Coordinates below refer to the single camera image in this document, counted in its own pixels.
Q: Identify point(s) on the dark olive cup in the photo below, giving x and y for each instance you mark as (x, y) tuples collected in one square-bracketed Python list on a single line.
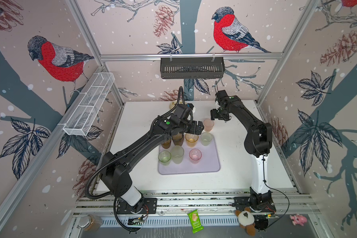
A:
[(178, 139)]

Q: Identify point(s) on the salmon textured cup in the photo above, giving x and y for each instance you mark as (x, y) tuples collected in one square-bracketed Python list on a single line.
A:
[(208, 125)]

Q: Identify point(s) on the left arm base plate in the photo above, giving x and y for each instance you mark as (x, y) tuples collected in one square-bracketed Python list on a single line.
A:
[(144, 206)]

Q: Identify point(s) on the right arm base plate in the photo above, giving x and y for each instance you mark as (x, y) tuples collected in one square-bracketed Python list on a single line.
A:
[(241, 202)]

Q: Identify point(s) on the small green ribbed cup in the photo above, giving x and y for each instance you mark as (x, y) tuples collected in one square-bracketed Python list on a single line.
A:
[(164, 158)]

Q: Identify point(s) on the glass jar with lid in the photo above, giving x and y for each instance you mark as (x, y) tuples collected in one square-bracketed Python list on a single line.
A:
[(90, 222)]

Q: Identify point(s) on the pink clear cup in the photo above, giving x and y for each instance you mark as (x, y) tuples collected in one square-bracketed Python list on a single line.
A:
[(195, 155)]

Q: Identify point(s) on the pink plush toy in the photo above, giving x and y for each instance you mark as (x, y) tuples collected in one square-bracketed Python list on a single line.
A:
[(298, 220)]

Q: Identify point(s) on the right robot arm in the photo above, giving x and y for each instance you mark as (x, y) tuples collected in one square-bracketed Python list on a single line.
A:
[(258, 143)]

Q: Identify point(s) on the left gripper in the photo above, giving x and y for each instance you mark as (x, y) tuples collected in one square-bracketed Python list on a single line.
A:
[(193, 130)]

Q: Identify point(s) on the cream patterned saucer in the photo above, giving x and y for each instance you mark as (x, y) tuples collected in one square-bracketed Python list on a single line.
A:
[(172, 105)]

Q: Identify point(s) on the pale green textured cup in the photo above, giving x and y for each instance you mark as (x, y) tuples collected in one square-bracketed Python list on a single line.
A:
[(206, 138)]

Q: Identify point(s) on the yellow amber cup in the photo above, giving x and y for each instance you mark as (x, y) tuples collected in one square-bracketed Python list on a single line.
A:
[(191, 139)]

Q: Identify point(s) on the tall pale green cup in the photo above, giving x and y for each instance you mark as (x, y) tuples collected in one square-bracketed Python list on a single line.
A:
[(177, 153)]

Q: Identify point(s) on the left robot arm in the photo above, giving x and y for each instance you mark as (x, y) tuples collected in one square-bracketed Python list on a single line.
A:
[(116, 172)]

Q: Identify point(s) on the lilac plastic tray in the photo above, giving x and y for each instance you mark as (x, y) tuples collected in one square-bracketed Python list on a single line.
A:
[(208, 163)]

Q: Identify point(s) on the green snack packet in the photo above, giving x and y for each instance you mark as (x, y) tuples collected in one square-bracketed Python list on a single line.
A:
[(195, 221)]

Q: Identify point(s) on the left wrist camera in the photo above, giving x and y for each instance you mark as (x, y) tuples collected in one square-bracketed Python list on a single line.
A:
[(191, 106)]

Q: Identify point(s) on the white wire mesh shelf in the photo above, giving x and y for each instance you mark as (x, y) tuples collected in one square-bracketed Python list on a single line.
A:
[(85, 113)]

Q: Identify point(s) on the small brown textured cup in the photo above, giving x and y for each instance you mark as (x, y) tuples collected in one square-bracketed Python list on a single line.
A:
[(166, 144)]

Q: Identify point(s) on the black hanging wire basket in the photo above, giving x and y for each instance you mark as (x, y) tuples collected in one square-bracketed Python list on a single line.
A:
[(192, 68)]

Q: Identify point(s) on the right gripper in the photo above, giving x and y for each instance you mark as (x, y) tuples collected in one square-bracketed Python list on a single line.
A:
[(213, 114)]

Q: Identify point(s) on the plush toy dog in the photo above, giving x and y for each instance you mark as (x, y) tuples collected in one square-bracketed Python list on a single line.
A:
[(246, 220)]

